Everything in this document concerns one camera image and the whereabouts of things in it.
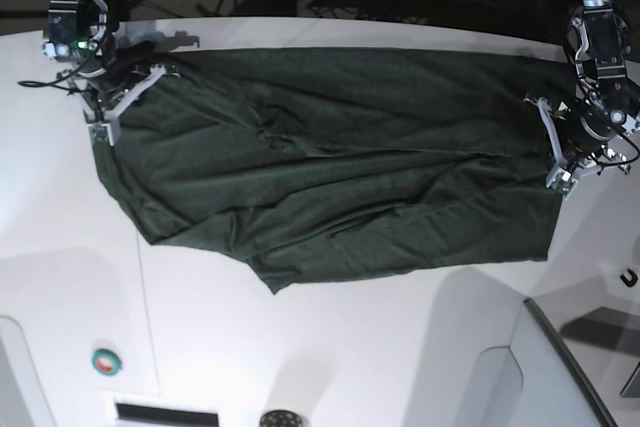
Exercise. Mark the black perforated round object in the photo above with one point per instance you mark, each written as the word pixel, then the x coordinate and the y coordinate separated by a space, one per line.
pixel 281 418

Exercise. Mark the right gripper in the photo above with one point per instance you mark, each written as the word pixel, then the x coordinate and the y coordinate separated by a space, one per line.
pixel 105 82

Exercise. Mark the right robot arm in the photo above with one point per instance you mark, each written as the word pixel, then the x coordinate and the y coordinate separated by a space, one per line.
pixel 81 35

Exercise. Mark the dark green t-shirt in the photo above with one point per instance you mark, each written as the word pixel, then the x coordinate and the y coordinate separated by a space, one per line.
pixel 340 164

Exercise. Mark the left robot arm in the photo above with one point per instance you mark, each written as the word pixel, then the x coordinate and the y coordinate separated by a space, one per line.
pixel 610 104

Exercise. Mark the black U-shaped hook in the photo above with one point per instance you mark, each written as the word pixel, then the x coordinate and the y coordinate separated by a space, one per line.
pixel 629 278

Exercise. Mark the grey metal tray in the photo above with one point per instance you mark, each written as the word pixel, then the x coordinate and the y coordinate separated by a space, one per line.
pixel 600 338

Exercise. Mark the green tape roll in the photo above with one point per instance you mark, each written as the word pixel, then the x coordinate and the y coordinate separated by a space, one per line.
pixel 106 362

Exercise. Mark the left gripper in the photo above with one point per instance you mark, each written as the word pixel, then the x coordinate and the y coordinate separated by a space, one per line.
pixel 576 141

